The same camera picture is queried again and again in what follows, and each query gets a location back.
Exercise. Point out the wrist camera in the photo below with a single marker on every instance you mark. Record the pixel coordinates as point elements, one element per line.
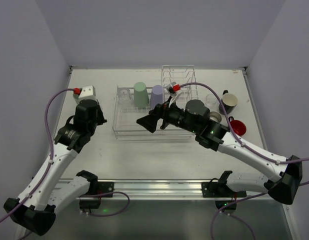
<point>174,91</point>
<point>87,93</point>

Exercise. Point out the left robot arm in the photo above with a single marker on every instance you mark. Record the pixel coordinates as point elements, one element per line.
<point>68,143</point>

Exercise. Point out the clear glass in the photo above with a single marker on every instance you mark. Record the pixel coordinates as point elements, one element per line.
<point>124,96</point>
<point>210,101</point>

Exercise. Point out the low white wire rack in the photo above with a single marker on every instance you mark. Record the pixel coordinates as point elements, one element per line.
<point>124,124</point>

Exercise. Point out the cream and brown cup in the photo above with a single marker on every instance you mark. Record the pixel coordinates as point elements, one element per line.
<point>215,116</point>

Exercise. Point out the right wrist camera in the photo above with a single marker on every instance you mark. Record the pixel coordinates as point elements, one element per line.
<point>174,91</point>

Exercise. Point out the green cup in low rack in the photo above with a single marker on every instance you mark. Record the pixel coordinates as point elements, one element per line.
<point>141,97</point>

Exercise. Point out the light green cup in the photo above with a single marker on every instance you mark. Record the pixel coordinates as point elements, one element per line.
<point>76,98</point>

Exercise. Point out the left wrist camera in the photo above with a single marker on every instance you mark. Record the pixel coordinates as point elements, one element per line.
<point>87,93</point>

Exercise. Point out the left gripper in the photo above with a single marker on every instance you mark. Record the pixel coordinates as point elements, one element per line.
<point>100,118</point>

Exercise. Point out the tall white wire rack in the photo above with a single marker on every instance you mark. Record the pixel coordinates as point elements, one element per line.
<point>179,74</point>

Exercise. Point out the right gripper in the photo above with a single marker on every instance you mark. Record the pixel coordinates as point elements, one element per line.
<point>162,116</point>

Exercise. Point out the black mug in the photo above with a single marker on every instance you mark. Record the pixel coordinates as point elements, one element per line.
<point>228,103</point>

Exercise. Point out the purple cup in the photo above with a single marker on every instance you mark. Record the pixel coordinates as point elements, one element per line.
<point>157,96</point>

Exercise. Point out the aluminium mounting rail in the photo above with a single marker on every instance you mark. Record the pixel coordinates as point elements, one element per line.
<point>154,188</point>

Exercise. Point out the red mug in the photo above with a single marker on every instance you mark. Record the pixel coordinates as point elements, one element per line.
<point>238,126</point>

